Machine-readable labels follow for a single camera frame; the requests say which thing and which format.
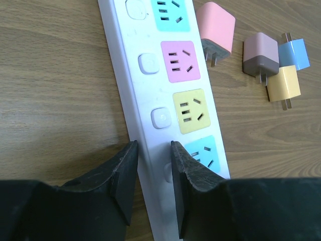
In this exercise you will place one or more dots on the mauve brown plug adapter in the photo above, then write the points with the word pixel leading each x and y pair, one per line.
pixel 260 57

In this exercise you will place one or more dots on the yellow plug adapter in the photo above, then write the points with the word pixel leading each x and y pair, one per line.
pixel 284 86

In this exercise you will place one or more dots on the white power strip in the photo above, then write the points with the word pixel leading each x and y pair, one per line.
pixel 166 96

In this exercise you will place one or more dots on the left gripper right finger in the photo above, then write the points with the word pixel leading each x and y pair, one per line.
pixel 210 207

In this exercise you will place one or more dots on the blue plug adapter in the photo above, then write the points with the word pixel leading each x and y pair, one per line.
pixel 293 52

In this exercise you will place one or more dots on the pink plug adapter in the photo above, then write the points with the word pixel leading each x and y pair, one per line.
pixel 216 28

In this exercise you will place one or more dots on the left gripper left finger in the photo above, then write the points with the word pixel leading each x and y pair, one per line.
pixel 95 206

